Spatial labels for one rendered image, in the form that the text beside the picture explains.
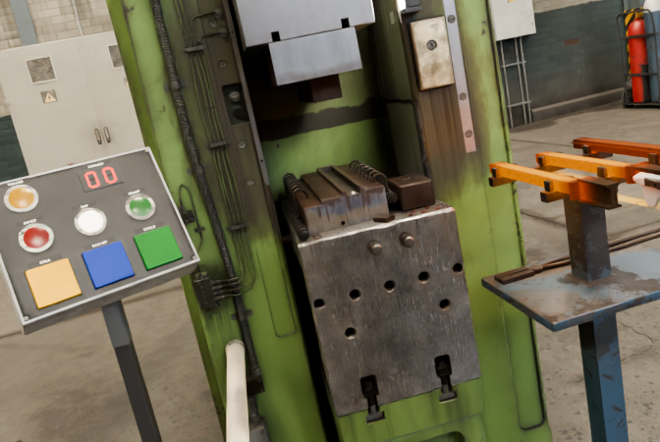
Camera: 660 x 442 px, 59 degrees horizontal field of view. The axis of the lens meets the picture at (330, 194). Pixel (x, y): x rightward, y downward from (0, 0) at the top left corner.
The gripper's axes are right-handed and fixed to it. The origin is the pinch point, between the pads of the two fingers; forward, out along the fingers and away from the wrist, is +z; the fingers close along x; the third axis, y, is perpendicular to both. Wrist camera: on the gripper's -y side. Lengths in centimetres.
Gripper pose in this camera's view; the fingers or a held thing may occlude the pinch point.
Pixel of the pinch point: (646, 172)
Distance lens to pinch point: 123.5
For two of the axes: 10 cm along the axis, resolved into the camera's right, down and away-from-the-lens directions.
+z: -2.4, -1.6, 9.6
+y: 2.0, 9.6, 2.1
